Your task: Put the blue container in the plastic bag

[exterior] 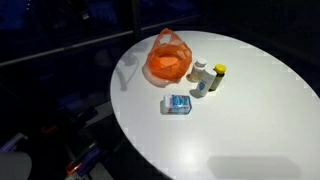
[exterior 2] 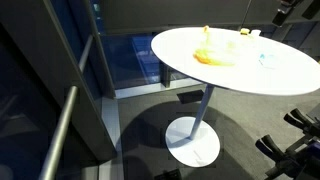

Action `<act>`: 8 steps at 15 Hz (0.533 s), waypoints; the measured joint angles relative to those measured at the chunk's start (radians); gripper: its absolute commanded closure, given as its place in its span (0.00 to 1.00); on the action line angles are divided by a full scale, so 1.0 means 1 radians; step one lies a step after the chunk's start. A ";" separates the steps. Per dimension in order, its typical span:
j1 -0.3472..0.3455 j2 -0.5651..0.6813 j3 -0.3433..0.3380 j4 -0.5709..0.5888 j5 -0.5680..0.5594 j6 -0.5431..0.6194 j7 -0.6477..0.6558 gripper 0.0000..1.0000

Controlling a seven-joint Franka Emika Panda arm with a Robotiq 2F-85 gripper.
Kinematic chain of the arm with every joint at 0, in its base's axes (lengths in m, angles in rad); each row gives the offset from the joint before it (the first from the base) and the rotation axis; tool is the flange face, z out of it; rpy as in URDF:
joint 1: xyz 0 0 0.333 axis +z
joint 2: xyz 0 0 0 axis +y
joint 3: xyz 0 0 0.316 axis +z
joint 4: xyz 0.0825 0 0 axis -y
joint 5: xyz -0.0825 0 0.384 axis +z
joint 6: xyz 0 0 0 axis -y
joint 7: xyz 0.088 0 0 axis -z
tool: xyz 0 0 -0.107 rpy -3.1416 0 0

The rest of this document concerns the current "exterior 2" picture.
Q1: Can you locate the white table pole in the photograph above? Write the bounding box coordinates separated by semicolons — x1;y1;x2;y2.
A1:
189;83;215;140

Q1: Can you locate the grey metal handrail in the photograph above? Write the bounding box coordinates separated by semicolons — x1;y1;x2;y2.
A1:
38;34;95;180

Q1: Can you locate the small blue clear container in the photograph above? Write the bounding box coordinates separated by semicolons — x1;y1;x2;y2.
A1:
258;52;280;70

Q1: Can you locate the black floor plate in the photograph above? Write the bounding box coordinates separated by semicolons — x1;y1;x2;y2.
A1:
176;89;205;105

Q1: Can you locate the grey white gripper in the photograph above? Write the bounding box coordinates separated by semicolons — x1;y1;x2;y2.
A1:
271;0;320;27

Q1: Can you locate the round white table base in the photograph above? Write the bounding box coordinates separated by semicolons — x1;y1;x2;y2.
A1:
164;115;222;168

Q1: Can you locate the black tripod stand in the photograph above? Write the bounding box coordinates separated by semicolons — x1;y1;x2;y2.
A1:
254;107;320;180

